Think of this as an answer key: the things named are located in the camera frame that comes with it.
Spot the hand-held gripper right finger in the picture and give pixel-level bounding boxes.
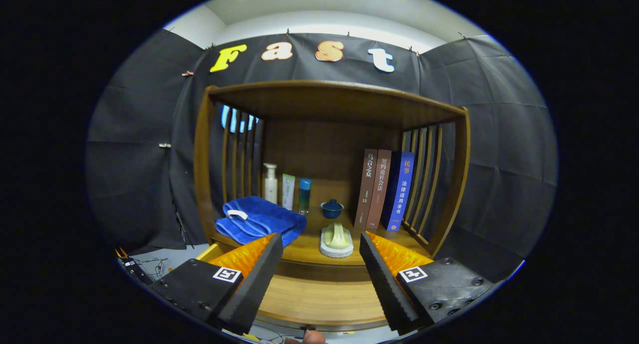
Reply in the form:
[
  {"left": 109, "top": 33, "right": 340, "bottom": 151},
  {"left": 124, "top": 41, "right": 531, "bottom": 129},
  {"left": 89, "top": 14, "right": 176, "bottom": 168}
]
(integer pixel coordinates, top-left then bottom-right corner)
[{"left": 358, "top": 232, "right": 501, "bottom": 335}]

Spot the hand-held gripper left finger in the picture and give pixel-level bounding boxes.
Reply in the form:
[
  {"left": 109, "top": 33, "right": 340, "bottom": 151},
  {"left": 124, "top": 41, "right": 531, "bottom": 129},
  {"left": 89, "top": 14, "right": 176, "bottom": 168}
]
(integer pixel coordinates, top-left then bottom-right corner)
[{"left": 150, "top": 233, "right": 284, "bottom": 336}]

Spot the wooden drawer with black knob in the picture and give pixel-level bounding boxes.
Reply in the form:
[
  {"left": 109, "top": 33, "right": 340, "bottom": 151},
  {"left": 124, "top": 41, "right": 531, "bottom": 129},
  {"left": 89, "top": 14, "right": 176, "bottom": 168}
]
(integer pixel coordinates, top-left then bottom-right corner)
[{"left": 196, "top": 243, "right": 435, "bottom": 333}]

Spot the pale green and white sponge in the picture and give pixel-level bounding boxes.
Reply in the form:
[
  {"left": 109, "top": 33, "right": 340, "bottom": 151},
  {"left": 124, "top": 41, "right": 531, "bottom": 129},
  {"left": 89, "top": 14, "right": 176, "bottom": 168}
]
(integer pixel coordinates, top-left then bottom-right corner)
[{"left": 319, "top": 222, "right": 354, "bottom": 259}]

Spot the wooden countertop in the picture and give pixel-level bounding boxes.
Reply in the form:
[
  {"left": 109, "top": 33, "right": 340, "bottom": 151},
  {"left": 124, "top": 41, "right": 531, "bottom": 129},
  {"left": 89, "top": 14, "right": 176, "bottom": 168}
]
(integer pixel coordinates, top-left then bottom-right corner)
[{"left": 212, "top": 207, "right": 430, "bottom": 267}]

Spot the brown wooden cabinet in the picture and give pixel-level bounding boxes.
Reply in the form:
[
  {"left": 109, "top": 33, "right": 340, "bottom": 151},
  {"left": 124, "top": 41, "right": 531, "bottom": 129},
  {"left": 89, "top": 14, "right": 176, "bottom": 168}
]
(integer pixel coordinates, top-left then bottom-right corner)
[{"left": 193, "top": 79, "right": 471, "bottom": 332}]

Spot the folded blue towel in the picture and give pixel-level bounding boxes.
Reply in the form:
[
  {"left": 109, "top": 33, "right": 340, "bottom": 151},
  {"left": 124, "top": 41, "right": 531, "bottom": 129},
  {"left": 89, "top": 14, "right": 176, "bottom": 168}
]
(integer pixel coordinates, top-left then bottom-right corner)
[{"left": 215, "top": 196, "right": 307, "bottom": 248}]

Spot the dark blue lidded teacup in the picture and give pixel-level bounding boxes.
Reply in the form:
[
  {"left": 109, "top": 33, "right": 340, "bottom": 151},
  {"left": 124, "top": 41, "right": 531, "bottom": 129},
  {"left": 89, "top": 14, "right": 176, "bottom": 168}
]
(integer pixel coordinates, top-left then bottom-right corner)
[{"left": 320, "top": 199, "right": 344, "bottom": 220}]

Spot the blue book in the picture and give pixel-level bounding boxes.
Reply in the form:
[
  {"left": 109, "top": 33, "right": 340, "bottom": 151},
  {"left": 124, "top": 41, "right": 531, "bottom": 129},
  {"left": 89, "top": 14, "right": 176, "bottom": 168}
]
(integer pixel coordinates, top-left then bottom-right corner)
[{"left": 382, "top": 151, "right": 416, "bottom": 232}]

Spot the white and green tube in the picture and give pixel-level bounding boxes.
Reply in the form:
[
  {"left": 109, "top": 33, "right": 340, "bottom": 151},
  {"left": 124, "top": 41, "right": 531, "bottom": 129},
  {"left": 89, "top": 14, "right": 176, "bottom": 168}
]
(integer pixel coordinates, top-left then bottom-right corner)
[{"left": 282, "top": 173, "right": 296, "bottom": 211}]

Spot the white pump bottle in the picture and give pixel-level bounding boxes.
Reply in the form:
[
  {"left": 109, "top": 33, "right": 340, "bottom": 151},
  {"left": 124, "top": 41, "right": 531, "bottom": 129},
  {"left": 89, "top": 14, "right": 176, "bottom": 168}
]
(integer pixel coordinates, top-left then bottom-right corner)
[{"left": 264, "top": 163, "right": 278, "bottom": 205}]

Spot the teal bottle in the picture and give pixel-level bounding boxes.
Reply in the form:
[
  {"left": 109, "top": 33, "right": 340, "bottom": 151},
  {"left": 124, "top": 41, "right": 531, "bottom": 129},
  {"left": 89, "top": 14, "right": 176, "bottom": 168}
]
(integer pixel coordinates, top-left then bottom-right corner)
[{"left": 299, "top": 178, "right": 312, "bottom": 215}]

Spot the reddish brown book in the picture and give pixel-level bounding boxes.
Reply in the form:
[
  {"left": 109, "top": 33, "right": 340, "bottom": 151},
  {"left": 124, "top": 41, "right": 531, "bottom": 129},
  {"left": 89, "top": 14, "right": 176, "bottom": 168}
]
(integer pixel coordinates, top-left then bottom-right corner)
[{"left": 366, "top": 149, "right": 392, "bottom": 230}]

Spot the dark brown book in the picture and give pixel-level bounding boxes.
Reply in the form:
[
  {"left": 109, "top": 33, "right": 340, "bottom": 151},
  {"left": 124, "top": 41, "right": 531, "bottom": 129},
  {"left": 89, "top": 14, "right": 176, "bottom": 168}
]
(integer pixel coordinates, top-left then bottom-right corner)
[{"left": 354, "top": 148, "right": 378, "bottom": 229}]

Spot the black backdrop cloth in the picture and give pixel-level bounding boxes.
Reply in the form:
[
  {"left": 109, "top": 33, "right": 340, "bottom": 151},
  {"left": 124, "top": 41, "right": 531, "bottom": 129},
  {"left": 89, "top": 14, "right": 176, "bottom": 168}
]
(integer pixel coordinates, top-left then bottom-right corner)
[{"left": 85, "top": 28, "right": 558, "bottom": 285}]

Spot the tangled thin cable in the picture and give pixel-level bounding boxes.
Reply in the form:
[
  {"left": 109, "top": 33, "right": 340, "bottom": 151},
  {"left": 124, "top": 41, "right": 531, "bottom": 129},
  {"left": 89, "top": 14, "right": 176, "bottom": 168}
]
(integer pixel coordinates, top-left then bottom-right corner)
[{"left": 135, "top": 257, "right": 170, "bottom": 280}]

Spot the black device with wires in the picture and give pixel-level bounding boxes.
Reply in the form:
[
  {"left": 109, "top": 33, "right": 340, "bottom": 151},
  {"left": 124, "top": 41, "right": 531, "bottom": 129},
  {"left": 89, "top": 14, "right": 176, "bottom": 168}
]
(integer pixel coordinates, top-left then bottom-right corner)
[{"left": 117, "top": 252, "right": 150, "bottom": 285}]

